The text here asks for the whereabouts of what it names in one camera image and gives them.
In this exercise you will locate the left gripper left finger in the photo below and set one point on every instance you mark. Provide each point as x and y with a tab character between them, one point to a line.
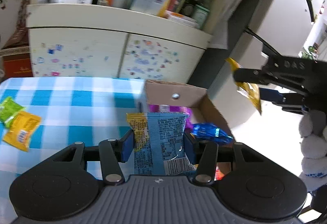
112	152

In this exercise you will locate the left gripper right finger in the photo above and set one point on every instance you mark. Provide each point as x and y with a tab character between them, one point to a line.
204	154

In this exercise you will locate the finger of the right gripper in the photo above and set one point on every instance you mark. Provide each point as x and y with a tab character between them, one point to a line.
289	102
256	76

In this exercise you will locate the yellow snack packet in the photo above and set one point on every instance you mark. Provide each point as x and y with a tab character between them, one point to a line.
21	130
249	90

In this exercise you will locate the dark blue snack packet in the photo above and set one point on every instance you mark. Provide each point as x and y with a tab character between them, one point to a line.
211	132

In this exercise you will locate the red snack packet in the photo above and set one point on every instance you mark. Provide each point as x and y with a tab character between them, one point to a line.
218	174

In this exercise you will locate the light blue snack packet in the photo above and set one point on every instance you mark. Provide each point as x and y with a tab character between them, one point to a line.
159	144

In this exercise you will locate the purple snack packet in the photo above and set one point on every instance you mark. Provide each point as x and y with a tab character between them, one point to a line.
172	109

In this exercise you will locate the green snack packet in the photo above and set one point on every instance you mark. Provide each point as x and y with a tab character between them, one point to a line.
8	111

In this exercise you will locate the white gloved hand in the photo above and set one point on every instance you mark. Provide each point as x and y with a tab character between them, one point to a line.
312	129

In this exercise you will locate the open cardboard box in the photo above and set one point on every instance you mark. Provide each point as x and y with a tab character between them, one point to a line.
171	97

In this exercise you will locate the blue checkered tablecloth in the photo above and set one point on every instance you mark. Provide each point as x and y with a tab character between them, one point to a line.
86	109

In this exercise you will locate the cream refrigerator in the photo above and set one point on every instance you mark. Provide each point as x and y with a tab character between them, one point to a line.
239	28

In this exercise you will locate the cream cabinet with stickers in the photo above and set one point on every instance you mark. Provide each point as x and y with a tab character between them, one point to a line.
107	39

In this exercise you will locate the red brown carton box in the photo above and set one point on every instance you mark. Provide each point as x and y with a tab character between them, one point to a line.
15	55

